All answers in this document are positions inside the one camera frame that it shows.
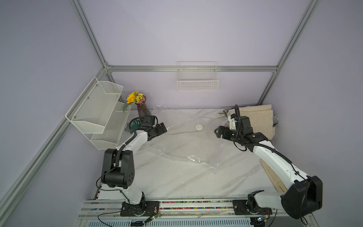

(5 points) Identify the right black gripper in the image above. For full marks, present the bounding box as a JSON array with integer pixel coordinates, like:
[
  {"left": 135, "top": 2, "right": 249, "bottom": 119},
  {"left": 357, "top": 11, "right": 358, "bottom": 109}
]
[{"left": 215, "top": 126, "right": 243, "bottom": 142}]

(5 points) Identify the beige fuzzy scarf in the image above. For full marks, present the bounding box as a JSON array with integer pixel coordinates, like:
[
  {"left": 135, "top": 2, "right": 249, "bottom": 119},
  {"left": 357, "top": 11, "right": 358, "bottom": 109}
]
[{"left": 239, "top": 104, "right": 275, "bottom": 140}]

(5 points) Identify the clear plastic vacuum bag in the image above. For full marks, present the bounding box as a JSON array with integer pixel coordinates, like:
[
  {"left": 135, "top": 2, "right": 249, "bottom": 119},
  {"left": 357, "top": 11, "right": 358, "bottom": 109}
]
[{"left": 136, "top": 105, "right": 237, "bottom": 170}]

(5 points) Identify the black cream checked scarf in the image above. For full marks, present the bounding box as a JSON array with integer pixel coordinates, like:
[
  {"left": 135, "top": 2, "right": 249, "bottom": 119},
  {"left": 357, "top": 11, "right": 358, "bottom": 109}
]
[{"left": 273, "top": 115, "right": 279, "bottom": 127}]

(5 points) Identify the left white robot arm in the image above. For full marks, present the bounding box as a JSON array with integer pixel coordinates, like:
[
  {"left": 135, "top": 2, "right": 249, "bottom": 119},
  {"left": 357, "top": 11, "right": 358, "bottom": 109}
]
[{"left": 96, "top": 115, "right": 167, "bottom": 207}]

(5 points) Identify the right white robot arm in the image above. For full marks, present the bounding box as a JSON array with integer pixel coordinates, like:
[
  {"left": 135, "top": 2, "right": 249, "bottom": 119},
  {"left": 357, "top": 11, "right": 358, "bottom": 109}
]
[{"left": 214, "top": 112, "right": 323, "bottom": 219}]

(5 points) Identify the white bag valve cap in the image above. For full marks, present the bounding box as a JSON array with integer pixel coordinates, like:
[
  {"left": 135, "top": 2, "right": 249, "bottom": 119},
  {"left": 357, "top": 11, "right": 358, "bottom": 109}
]
[{"left": 195, "top": 124, "right": 203, "bottom": 131}]

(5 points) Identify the purple ribbed glass vase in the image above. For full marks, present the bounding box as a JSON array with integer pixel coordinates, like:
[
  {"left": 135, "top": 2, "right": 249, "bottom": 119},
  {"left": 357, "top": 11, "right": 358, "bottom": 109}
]
[{"left": 136, "top": 103, "right": 151, "bottom": 117}]

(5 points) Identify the yellow flower bouquet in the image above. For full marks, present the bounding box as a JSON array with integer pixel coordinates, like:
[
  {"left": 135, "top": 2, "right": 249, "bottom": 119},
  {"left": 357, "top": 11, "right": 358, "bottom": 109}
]
[{"left": 123, "top": 91, "right": 147, "bottom": 112}]

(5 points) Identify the white two-tier mesh shelf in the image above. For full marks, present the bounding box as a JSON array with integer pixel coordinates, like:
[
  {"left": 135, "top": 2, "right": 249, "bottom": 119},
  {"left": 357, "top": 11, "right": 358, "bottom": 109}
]
[{"left": 65, "top": 77, "right": 131, "bottom": 150}]

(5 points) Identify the white wire wall basket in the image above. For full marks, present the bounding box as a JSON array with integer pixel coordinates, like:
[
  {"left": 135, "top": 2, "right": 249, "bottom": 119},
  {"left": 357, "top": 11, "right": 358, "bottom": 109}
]
[{"left": 177, "top": 61, "right": 219, "bottom": 91}]

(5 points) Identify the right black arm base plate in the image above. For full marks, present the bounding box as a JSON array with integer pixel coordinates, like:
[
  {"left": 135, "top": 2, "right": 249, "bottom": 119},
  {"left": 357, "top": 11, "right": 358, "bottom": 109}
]
[{"left": 232, "top": 200, "right": 273, "bottom": 215}]

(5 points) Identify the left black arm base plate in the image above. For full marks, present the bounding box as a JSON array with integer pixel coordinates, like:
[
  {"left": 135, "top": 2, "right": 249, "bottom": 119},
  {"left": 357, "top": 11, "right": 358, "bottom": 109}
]
[{"left": 120, "top": 201, "right": 160, "bottom": 217}]

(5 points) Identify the aluminium front rail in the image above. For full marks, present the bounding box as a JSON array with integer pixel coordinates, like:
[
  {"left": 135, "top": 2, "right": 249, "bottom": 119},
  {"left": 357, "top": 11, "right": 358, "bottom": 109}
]
[{"left": 79, "top": 198, "right": 287, "bottom": 219}]

